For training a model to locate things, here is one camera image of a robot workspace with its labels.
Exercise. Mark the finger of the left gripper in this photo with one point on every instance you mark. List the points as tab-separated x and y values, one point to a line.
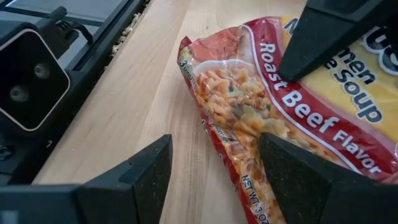
317	40

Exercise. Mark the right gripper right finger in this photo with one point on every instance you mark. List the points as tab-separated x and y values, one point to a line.
311	199

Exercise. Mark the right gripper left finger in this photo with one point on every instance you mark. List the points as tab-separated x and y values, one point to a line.
140	193

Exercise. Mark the red beef noodle packet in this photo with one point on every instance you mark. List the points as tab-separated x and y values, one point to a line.
248	102

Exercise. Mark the noodle crumb pile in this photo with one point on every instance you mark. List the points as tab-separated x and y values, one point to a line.
124	34

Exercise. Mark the black table-level camera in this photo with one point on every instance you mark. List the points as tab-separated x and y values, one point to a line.
31	81

